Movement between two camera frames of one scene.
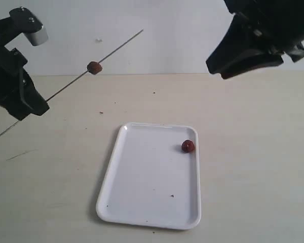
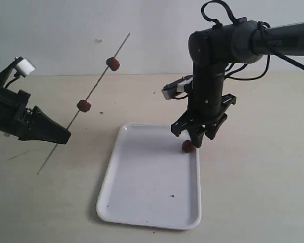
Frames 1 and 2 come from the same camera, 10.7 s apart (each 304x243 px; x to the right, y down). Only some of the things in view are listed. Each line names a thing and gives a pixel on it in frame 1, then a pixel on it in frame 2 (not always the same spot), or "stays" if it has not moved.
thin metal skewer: (76, 79) to (86, 99)
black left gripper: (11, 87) to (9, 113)
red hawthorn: (94, 68) to (83, 106)
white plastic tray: (150, 181) stays
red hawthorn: (188, 146) stays
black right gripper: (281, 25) to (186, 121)
